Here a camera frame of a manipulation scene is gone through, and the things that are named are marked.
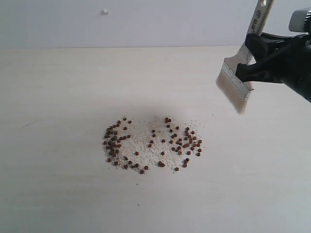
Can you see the white wall bump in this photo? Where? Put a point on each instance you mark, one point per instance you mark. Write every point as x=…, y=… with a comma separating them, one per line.
x=105, y=12

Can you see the wooden paint brush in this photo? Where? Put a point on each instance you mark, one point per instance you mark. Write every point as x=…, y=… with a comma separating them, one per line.
x=232, y=79

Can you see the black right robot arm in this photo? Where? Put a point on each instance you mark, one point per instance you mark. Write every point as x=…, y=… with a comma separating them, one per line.
x=300, y=22

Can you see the pile of pellets and crumbs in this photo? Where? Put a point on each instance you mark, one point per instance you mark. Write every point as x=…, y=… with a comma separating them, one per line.
x=140, y=145

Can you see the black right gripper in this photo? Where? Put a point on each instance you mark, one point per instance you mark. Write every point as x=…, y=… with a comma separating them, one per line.
x=284, y=59

